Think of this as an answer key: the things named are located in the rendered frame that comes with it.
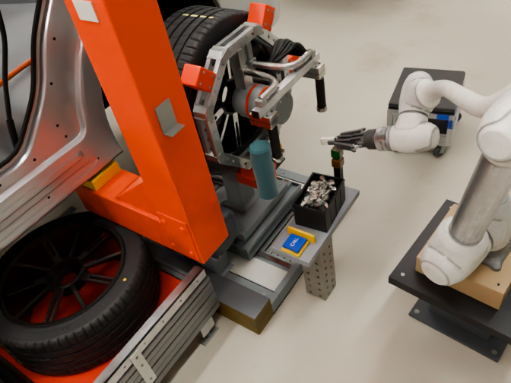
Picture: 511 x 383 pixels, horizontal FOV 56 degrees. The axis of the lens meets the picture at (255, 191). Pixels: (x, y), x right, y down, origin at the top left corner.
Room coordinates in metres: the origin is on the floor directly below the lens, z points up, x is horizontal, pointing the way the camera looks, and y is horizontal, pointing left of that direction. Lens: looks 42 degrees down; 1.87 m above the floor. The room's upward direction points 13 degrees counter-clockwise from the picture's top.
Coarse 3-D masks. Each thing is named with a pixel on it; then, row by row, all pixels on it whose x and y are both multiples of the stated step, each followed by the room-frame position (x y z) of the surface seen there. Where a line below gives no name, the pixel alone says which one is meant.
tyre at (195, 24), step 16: (176, 16) 1.81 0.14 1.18; (192, 16) 1.77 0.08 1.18; (208, 16) 1.75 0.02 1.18; (224, 16) 1.73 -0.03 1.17; (240, 16) 1.79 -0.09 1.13; (176, 32) 1.71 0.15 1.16; (192, 32) 1.68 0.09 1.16; (208, 32) 1.65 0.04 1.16; (224, 32) 1.71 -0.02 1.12; (176, 48) 1.64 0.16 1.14; (192, 48) 1.60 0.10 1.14; (208, 48) 1.64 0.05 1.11; (176, 64) 1.59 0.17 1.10; (192, 64) 1.56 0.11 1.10; (192, 96) 1.53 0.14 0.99; (192, 112) 1.52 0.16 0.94; (208, 160) 1.52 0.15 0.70
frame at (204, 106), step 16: (240, 32) 1.71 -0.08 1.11; (256, 32) 1.71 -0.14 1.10; (224, 48) 1.58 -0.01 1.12; (240, 48) 1.63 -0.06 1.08; (208, 64) 1.57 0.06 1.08; (224, 64) 1.55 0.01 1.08; (208, 96) 1.48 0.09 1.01; (208, 112) 1.46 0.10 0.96; (208, 128) 1.45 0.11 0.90; (208, 144) 1.48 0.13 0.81; (224, 160) 1.47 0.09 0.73; (240, 160) 1.53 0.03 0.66
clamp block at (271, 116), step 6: (270, 114) 1.38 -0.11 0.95; (276, 114) 1.38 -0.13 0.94; (252, 120) 1.40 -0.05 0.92; (258, 120) 1.39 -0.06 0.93; (264, 120) 1.37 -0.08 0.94; (270, 120) 1.35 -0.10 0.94; (276, 120) 1.38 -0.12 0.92; (258, 126) 1.39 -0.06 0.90; (264, 126) 1.37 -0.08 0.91; (270, 126) 1.35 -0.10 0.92
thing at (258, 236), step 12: (288, 180) 1.90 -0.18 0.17; (288, 192) 1.83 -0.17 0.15; (276, 204) 1.76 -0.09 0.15; (288, 204) 1.76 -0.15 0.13; (276, 216) 1.67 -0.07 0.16; (264, 228) 1.60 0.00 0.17; (240, 240) 1.56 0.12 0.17; (252, 240) 1.56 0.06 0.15; (264, 240) 1.58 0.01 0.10; (240, 252) 1.52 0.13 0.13; (252, 252) 1.51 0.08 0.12
